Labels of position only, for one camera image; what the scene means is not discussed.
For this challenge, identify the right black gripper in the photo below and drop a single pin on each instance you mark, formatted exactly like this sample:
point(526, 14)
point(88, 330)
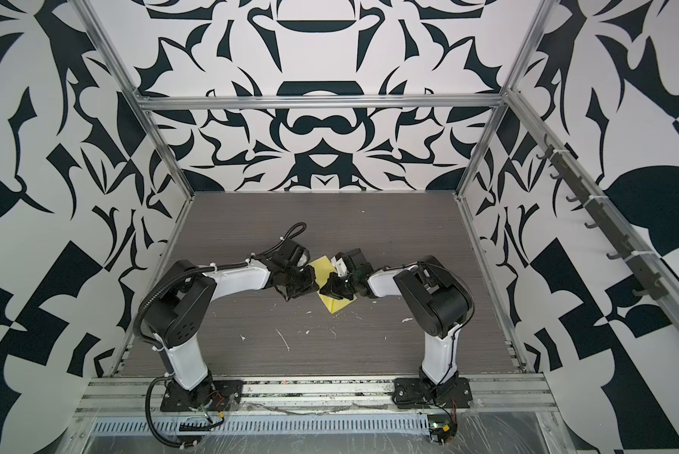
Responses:
point(334, 290)

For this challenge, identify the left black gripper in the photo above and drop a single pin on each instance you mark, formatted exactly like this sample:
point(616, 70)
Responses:
point(311, 284)

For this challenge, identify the yellow square paper sheet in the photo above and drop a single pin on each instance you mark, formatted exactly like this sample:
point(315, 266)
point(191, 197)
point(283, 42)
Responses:
point(323, 268)

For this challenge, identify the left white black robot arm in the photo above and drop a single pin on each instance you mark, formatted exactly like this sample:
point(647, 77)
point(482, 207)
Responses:
point(171, 314)

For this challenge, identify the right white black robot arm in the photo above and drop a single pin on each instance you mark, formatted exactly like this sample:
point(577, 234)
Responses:
point(438, 300)

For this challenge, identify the small green-lit electronics box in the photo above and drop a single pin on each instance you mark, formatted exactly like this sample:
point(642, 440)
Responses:
point(441, 429)

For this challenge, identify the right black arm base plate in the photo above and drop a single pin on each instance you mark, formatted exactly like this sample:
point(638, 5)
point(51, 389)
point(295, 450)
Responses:
point(416, 393)

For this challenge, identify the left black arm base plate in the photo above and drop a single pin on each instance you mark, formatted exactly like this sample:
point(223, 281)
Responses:
point(202, 395)

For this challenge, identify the white slotted cable duct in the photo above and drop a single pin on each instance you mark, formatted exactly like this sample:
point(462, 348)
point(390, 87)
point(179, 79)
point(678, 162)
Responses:
point(414, 424)

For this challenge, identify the aluminium front rail frame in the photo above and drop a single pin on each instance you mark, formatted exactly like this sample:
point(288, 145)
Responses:
point(298, 395)

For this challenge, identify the black wall hook rail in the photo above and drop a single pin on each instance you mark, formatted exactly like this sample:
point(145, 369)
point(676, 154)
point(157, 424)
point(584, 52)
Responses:
point(600, 210)

